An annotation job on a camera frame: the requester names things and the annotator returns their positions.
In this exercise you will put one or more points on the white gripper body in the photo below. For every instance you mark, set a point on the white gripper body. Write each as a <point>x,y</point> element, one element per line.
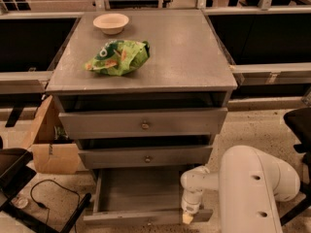
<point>189,205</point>

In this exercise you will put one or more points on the grey bottom drawer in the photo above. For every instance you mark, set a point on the grey bottom drawer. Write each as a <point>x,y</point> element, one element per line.
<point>137,196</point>

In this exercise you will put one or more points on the grey drawer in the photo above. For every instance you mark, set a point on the grey drawer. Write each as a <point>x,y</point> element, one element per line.
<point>145,157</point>
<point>143,123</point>
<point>137,196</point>

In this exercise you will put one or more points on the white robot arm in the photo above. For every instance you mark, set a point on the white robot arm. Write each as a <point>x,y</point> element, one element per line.
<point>250,182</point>

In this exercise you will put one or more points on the grey top drawer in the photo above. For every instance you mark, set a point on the grey top drawer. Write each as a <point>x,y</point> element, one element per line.
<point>143,123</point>

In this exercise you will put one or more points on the grey drawer cabinet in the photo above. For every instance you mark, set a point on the grey drawer cabinet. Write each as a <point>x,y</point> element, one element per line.
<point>186,70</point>

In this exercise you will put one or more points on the grey middle drawer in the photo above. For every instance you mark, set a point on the grey middle drawer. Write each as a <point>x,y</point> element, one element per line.
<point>145,157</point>

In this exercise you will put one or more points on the cardboard box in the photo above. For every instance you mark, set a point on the cardboard box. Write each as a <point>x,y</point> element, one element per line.
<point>50,154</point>

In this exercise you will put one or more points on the green chip bag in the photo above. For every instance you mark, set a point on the green chip bag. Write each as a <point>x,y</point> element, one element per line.
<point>119,57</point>

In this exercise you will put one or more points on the round clear lid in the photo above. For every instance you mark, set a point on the round clear lid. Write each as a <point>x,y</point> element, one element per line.
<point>20,202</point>

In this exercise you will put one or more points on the black chair left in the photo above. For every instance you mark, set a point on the black chair left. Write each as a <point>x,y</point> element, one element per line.
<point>14,176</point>

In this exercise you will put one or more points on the white paper bowl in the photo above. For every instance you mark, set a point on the white paper bowl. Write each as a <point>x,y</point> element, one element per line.
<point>111,24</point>

